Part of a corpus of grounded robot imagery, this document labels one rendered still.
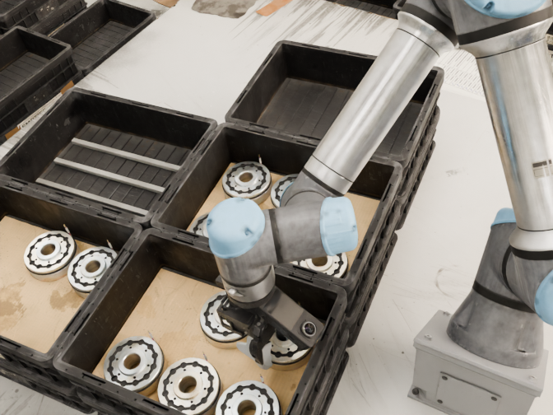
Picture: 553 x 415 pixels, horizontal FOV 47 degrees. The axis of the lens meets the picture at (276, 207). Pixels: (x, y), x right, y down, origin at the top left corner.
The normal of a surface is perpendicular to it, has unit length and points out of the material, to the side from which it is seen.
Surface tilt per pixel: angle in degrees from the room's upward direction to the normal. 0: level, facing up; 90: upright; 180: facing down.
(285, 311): 32
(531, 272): 79
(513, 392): 90
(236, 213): 0
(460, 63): 0
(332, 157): 40
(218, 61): 0
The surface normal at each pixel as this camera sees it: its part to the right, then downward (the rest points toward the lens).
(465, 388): -0.47, 0.70
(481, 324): -0.59, -0.30
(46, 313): -0.11, -0.64
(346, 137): -0.32, -0.02
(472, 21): -0.75, 0.39
